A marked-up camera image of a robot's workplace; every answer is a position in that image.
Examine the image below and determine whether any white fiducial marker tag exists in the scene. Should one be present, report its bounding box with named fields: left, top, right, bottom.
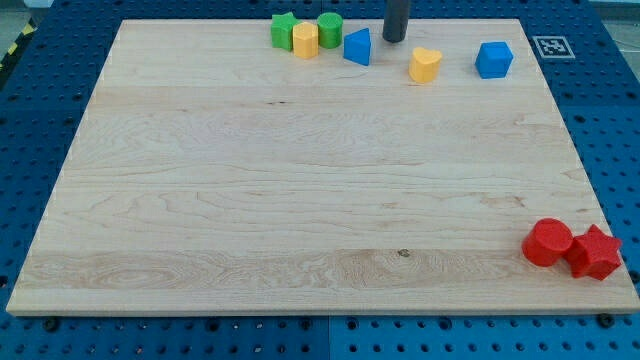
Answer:
left=533, top=35, right=575, bottom=59

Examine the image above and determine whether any green star block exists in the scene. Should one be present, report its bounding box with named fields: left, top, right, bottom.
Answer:
left=270, top=12, right=300, bottom=52

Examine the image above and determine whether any red cylinder block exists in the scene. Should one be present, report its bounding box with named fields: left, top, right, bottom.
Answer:
left=521, top=218, right=573, bottom=267

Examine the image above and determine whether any blue triangle block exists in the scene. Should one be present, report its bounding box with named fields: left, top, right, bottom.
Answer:
left=343, top=28, right=371, bottom=66

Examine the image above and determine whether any yellow hexagon block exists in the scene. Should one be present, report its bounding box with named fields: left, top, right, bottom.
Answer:
left=292, top=22, right=319, bottom=59

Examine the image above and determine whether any red star block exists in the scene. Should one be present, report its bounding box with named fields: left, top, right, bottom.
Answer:
left=564, top=224, right=622, bottom=281

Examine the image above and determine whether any green cylinder block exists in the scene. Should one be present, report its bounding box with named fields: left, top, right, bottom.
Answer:
left=317, top=12, right=343, bottom=49

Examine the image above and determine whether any wooden board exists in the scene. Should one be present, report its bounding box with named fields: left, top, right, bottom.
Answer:
left=7, top=19, right=639, bottom=317

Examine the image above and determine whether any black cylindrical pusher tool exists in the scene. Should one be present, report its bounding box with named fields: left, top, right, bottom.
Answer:
left=382, top=0, right=411, bottom=43

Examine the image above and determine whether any blue cube block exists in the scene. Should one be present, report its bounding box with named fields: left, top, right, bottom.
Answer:
left=475, top=41, right=514, bottom=79

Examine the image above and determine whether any yellow heart block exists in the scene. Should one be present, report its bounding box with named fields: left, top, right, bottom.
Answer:
left=409, top=47, right=443, bottom=84

